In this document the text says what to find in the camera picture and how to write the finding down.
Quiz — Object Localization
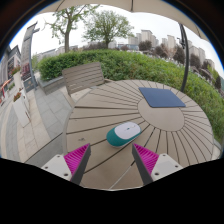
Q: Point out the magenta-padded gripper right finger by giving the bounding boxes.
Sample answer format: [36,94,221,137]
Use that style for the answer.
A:
[131,142,184,186]

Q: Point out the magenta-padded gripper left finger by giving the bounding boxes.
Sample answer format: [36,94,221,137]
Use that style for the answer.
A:
[41,143,92,186]

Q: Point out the white and teal computer mouse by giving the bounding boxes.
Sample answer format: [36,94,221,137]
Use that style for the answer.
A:
[106,121,142,148]

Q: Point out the dark blue square mouse pad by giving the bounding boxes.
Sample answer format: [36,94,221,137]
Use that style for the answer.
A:
[138,86,187,109]

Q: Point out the white planter with flowers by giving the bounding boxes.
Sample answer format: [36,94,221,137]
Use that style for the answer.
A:
[12,91,31,128]
[11,66,24,92]

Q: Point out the beige slatted outdoor chair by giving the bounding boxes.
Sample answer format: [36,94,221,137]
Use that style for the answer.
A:
[61,61,113,101]

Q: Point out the green trimmed hedge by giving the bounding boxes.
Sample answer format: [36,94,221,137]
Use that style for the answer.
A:
[37,49,224,142]

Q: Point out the dark curved umbrella pole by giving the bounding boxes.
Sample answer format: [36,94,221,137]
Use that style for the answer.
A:
[177,23,190,93]

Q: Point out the tall grey sign pillar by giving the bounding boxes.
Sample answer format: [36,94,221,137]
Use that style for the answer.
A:
[20,22,41,93]

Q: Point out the distant high-rise buildings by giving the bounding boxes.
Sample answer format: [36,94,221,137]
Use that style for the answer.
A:
[127,29,216,69]

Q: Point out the tall thin-crowned tree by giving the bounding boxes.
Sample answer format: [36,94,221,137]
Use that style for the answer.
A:
[44,4,98,54]

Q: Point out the round leafy green tree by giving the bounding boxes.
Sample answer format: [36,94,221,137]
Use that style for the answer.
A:
[82,9,135,50]

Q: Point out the beige patio umbrella canopy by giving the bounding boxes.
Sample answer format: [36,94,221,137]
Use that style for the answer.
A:
[39,0,210,43]

